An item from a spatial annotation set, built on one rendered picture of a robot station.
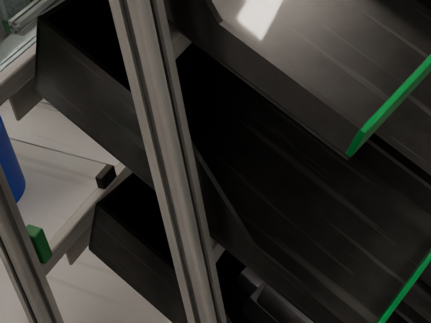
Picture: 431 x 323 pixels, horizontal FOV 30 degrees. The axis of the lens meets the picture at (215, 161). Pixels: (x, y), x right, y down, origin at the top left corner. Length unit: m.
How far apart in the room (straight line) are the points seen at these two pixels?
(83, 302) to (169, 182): 0.80
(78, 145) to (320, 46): 1.13
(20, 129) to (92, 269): 0.44
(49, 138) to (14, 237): 0.96
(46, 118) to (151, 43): 1.24
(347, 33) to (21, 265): 0.32
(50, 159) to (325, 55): 1.13
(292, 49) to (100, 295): 0.86
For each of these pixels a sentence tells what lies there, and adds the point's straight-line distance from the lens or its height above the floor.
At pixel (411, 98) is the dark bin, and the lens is 0.67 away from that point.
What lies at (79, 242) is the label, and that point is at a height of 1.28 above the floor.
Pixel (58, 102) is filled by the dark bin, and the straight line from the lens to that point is 0.56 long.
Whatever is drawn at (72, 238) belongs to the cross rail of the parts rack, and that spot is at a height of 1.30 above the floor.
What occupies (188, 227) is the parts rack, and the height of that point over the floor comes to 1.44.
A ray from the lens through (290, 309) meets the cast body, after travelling 0.61.
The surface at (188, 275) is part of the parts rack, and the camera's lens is 0.53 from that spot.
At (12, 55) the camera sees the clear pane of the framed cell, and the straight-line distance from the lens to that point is 1.66.
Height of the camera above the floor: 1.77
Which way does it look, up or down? 39 degrees down
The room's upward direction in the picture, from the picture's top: 10 degrees counter-clockwise
